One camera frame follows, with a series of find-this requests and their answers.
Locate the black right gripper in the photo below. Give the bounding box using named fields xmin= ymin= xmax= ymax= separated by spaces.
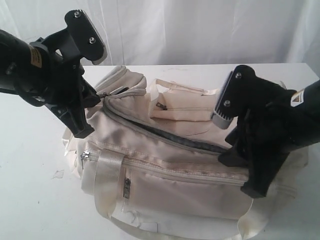
xmin=218 ymin=84 xmax=310 ymax=199

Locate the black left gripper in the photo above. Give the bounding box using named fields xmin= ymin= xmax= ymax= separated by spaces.
xmin=14 ymin=37 xmax=101 ymax=138

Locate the cream fabric duffel bag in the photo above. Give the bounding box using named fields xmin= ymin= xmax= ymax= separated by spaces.
xmin=62 ymin=66 xmax=309 ymax=240

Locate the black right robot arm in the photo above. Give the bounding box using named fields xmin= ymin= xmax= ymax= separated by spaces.
xmin=217 ymin=80 xmax=320 ymax=199

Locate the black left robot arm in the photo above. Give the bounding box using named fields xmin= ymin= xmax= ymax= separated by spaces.
xmin=0 ymin=29 xmax=100 ymax=139

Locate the clear tape scrap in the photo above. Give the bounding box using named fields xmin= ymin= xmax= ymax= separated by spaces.
xmin=51 ymin=169 xmax=65 ymax=180

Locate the white backdrop curtain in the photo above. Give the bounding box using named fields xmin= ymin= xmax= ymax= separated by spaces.
xmin=0 ymin=0 xmax=320 ymax=70

